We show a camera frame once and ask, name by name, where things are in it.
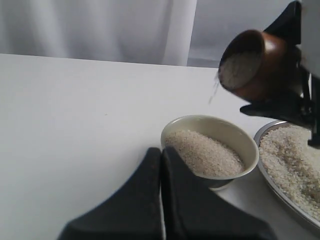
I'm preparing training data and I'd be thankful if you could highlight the brown wooden cup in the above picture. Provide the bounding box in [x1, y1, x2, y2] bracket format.
[218, 30, 291, 102]

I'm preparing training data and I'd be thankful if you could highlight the white backdrop curtain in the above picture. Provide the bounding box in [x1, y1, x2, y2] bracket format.
[0, 0, 289, 68]

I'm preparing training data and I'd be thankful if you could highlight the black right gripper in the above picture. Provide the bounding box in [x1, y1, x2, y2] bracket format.
[239, 0, 320, 145]

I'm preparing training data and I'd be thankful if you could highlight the round steel rice tray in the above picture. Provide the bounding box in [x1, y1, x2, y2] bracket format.
[254, 121, 320, 231]

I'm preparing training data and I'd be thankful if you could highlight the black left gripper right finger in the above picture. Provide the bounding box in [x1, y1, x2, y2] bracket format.
[161, 147, 277, 240]

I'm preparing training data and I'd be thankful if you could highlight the white ceramic rice bowl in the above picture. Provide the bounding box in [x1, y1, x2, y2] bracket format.
[161, 115, 259, 191]

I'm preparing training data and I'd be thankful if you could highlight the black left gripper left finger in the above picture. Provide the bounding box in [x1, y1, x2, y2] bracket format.
[58, 147, 163, 240]

